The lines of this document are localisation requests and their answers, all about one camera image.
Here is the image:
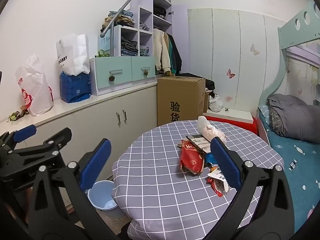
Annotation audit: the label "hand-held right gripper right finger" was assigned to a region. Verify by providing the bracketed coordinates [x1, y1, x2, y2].
[210, 137, 295, 240]

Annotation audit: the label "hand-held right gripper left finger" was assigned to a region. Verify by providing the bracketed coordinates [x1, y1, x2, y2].
[31, 138, 118, 240]

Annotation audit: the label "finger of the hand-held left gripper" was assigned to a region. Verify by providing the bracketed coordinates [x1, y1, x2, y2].
[0, 124, 37, 155]
[10, 127, 72, 159]

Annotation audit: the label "small red white packet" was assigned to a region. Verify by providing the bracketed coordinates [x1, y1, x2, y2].
[207, 169, 230, 197]

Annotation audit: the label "round plastic bin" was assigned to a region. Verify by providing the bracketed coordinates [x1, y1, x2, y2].
[87, 180, 118, 211]

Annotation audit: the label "black white packet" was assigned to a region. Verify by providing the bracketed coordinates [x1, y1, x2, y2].
[185, 134, 213, 154]

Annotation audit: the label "red snack packet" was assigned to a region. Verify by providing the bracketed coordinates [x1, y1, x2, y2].
[177, 139, 207, 175]

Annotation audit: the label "white plastic bag with contents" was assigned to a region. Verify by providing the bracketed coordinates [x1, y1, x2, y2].
[196, 116, 227, 145]

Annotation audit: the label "dried plant sprig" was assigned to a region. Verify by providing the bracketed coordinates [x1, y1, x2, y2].
[6, 109, 29, 123]

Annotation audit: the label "red box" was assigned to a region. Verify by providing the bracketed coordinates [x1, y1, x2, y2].
[206, 116, 258, 134]

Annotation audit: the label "white red plastic bag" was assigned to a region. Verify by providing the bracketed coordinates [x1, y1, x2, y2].
[15, 54, 54, 117]

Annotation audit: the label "white board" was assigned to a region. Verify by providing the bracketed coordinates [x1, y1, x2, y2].
[203, 108, 253, 123]

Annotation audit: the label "white floor cabinet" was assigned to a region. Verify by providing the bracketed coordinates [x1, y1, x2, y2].
[0, 82, 158, 178]

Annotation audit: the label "blue bag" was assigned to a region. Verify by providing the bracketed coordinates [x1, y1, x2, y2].
[59, 71, 92, 104]

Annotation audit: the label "grey checked tablecloth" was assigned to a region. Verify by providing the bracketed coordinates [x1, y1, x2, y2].
[111, 120, 285, 240]

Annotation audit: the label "blue plaid pillow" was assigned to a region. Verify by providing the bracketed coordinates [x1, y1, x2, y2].
[257, 105, 272, 124]

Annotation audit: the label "blue printed bedsheet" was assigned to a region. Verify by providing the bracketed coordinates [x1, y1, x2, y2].
[257, 110, 320, 233]

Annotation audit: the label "tall cardboard box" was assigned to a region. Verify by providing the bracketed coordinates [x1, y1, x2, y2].
[157, 76, 206, 127]

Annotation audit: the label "black clothes heap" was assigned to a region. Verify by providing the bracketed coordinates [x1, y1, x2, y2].
[179, 72, 216, 98]

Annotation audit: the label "grey duvet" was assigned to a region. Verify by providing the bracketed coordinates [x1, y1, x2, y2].
[266, 94, 320, 144]

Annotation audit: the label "white paper bag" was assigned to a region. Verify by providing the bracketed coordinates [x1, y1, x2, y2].
[56, 33, 90, 76]

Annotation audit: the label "large mint drawer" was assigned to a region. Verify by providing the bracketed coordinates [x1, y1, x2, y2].
[94, 57, 132, 90]

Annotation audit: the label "small mint drawer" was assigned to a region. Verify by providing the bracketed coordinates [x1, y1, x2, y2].
[131, 56, 156, 82]

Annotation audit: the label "pale blue paper sign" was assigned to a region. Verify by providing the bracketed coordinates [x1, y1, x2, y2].
[97, 29, 113, 52]

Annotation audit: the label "folded dark jeans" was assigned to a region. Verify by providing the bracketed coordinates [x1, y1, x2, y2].
[121, 36, 139, 57]

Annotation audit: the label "black hanging jacket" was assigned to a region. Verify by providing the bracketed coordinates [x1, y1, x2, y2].
[172, 36, 183, 75]

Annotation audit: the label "white wardrobe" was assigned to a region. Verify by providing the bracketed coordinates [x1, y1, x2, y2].
[187, 8, 288, 113]

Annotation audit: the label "green hanging jacket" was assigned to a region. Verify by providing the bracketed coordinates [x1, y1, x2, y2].
[168, 34, 177, 74]

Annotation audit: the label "beige hanging jacket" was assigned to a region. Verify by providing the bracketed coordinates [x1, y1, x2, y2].
[153, 29, 172, 73]

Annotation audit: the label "pile of folded clothes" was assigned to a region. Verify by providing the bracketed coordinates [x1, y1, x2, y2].
[101, 10, 135, 29]

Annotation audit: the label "metal stair railing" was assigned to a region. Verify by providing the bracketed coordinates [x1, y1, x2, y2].
[100, 0, 173, 38]

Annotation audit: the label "lilac cupboard door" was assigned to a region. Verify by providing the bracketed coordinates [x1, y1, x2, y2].
[171, 4, 190, 74]

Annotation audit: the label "lilac cube shelf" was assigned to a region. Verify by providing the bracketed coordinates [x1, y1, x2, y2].
[112, 0, 173, 58]

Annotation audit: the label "folded black clothes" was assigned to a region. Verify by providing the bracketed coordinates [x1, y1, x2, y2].
[153, 6, 167, 20]

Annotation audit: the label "mint bunk bed frame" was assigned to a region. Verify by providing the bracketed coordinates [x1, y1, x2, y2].
[257, 0, 320, 135]

